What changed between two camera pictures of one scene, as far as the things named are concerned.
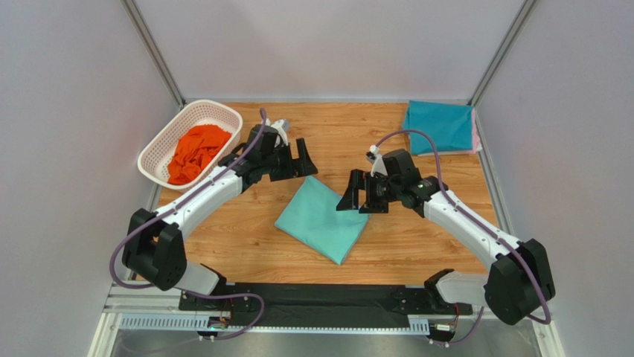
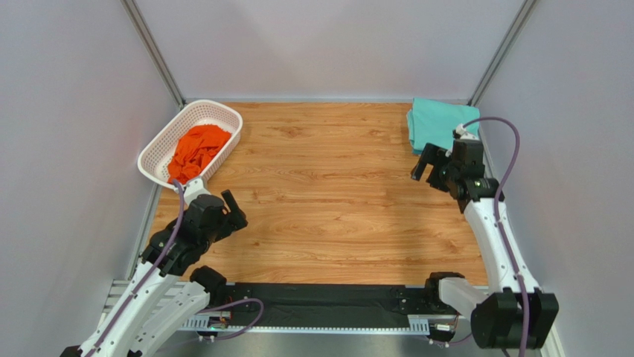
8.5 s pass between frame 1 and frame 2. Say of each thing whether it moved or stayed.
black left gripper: moved
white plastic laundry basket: stayed
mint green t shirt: moved
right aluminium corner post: stayed
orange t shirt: stayed
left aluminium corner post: stayed
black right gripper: moved
